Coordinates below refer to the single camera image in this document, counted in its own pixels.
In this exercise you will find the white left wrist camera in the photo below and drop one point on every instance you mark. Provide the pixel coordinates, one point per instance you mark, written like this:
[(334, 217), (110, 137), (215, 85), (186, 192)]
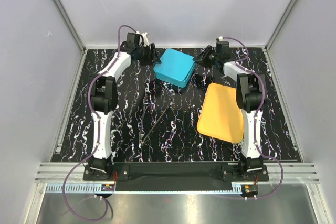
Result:
[(144, 37)]

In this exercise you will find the teal chocolate box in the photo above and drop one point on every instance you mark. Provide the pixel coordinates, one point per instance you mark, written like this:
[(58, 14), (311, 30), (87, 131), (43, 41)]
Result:
[(175, 74)]

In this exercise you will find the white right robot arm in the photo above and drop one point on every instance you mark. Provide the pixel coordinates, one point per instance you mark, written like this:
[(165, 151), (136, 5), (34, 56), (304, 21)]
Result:
[(250, 98)]

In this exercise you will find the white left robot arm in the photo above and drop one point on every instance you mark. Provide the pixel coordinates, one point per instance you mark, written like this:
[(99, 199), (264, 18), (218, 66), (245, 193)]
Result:
[(103, 95)]

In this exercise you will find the teal box lid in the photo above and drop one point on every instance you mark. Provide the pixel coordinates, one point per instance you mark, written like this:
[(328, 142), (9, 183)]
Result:
[(173, 56)]

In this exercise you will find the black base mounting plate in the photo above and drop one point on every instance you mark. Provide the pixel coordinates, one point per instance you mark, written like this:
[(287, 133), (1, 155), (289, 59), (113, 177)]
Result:
[(160, 177)]

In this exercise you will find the metal tongs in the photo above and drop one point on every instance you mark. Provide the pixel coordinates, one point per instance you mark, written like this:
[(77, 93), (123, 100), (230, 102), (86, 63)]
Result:
[(146, 139)]

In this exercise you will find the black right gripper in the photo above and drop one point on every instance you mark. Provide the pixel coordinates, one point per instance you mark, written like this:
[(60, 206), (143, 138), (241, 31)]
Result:
[(202, 57)]

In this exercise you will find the aluminium slotted rail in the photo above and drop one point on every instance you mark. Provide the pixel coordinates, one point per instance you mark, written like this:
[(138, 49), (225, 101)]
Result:
[(67, 177)]

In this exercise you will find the yellow plastic tray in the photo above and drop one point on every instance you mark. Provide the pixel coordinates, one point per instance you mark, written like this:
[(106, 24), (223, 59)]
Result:
[(220, 116)]

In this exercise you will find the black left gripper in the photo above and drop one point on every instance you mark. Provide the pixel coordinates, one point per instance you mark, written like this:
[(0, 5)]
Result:
[(151, 57)]

